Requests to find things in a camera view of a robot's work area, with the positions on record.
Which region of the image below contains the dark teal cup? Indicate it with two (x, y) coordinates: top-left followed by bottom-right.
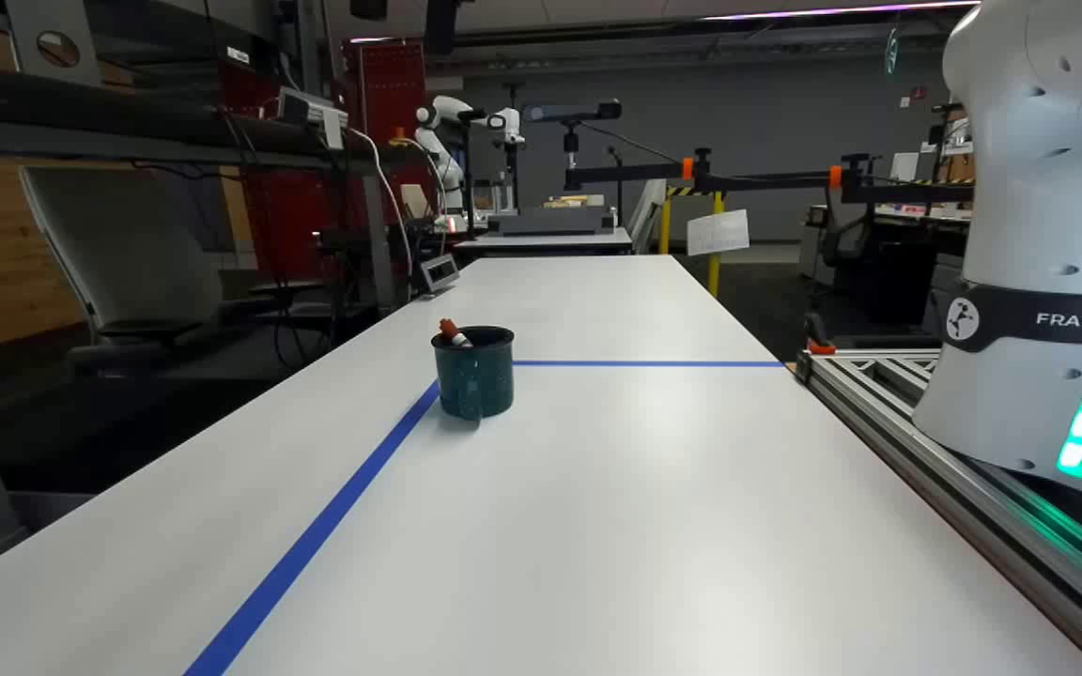
(431, 327), (516, 419)

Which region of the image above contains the red and white marker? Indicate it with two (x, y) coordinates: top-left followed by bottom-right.
(439, 319), (472, 350)

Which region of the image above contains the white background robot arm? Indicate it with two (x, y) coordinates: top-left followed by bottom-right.
(412, 94), (526, 229)

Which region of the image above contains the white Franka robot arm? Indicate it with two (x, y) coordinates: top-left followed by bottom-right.
(912, 0), (1082, 492)

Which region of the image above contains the white paper sign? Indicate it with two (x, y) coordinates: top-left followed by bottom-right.
(689, 209), (752, 256)

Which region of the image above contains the red machine cabinet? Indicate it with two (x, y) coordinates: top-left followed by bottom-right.
(240, 39), (423, 277)

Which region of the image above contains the blue tape line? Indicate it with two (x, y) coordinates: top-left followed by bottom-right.
(183, 360), (774, 676)

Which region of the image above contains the black horizontal camera boom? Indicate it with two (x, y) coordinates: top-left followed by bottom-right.
(563, 146), (972, 201)

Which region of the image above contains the aluminium rail base frame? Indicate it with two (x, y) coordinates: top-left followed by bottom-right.
(794, 350), (1082, 648)

